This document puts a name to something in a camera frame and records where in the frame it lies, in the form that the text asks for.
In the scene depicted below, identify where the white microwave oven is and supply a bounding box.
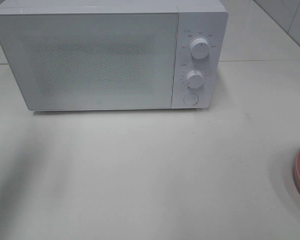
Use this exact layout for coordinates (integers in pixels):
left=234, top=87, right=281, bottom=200
left=0, top=0, right=229, bottom=111

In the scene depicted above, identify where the round white door button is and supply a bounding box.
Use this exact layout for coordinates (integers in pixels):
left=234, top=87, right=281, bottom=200
left=183, top=93, right=199, bottom=106

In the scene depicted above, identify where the white timer knob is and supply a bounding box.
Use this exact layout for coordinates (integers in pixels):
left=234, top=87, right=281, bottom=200
left=185, top=70, right=205, bottom=89

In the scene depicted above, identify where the white upper microwave knob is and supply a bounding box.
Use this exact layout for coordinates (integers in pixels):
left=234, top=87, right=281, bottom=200
left=189, top=36, right=211, bottom=60

